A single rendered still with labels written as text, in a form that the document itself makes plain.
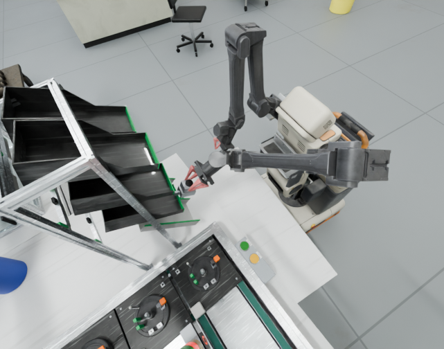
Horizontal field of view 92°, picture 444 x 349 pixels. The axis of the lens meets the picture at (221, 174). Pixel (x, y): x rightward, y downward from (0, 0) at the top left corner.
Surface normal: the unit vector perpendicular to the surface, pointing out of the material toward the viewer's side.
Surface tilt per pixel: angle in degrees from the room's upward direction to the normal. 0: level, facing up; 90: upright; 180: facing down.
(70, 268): 0
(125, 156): 25
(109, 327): 0
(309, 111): 42
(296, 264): 0
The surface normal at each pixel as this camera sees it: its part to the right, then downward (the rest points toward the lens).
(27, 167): 0.45, 0.75
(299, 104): -0.63, -0.08
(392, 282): -0.06, -0.52
